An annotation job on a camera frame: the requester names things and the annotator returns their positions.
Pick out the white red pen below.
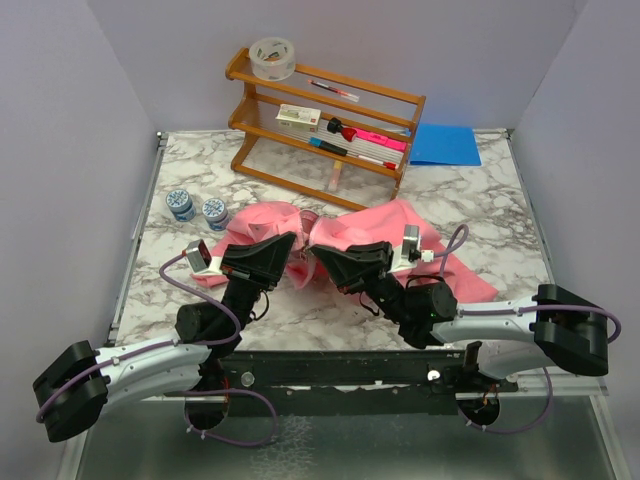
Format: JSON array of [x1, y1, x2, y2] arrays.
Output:
[[346, 154, 397, 171]]

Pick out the pink highlighter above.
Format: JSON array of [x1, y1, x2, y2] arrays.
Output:
[[355, 128, 407, 152]]

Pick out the black metal base rail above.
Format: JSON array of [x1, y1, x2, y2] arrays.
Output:
[[189, 350, 517, 417]]

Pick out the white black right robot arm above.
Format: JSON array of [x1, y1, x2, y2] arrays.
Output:
[[311, 240, 609, 391]]

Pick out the red clear pen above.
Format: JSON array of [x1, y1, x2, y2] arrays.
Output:
[[308, 79, 360, 103]]

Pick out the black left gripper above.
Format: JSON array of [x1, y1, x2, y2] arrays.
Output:
[[219, 231, 296, 333]]

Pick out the blue black marker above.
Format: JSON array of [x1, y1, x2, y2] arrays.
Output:
[[308, 137, 348, 157]]

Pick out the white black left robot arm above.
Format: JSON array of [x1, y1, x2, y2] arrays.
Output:
[[33, 232, 296, 443]]

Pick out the yellow pink glue stick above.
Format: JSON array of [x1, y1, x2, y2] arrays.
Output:
[[327, 161, 343, 192]]

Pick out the pink zip jacket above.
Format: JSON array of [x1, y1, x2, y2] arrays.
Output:
[[210, 199, 498, 303]]

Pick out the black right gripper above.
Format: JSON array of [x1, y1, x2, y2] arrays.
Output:
[[311, 241, 411, 325]]

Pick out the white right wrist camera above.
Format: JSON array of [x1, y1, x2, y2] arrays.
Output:
[[390, 225, 435, 273]]

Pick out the blue white paint jar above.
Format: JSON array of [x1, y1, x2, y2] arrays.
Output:
[[202, 198, 231, 231], [165, 189, 196, 222]]

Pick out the wooden three-tier shelf rack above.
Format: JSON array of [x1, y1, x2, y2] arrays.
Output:
[[225, 48, 426, 210]]

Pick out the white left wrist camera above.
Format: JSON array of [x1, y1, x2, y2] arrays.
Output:
[[183, 239, 222, 277]]

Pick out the white staples box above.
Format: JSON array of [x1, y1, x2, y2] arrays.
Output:
[[275, 104, 321, 132]]

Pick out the clear tape roll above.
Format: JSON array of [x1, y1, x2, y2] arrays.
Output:
[[249, 37, 296, 82]]

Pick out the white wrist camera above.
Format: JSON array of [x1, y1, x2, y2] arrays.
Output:
[[390, 225, 435, 273], [183, 239, 222, 277]]

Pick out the blue folder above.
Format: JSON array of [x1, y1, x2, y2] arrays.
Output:
[[409, 123, 482, 167]]

